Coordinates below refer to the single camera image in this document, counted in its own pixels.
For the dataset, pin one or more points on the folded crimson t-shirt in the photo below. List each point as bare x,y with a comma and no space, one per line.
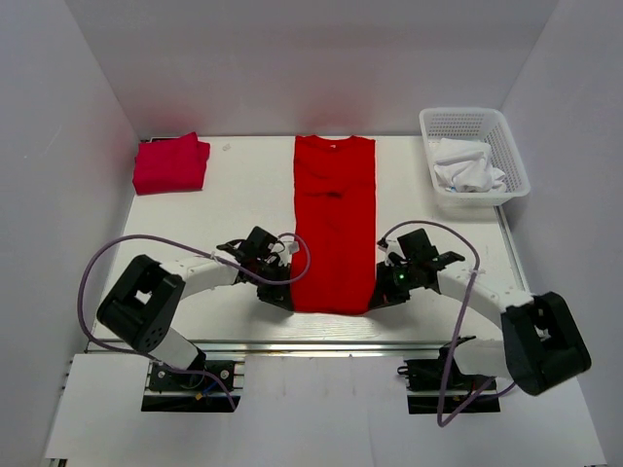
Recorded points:
172,165

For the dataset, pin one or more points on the white plastic basket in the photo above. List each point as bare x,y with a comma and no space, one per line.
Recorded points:
475,124

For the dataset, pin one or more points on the aluminium rail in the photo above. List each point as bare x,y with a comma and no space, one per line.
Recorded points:
317,347

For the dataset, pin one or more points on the white t-shirt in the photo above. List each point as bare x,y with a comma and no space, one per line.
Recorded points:
463,166

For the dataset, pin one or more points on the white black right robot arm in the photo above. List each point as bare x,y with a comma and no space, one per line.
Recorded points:
540,345

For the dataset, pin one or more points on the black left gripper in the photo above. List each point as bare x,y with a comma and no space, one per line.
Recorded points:
277,296

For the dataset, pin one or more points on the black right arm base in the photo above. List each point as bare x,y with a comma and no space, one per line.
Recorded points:
423,377

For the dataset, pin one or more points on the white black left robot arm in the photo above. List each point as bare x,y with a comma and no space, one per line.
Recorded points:
140,306

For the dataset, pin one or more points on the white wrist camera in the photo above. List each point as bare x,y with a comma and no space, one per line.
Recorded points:
393,253
287,247

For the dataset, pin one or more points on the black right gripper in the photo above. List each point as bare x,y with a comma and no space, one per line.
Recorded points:
384,292

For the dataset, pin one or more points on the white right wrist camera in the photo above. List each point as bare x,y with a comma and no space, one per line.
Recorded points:
393,253

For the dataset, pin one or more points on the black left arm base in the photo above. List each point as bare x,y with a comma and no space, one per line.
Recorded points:
167,392

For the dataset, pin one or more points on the red t-shirt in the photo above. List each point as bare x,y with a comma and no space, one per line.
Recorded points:
335,207

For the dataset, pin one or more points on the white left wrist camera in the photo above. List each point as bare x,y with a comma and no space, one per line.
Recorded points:
287,247

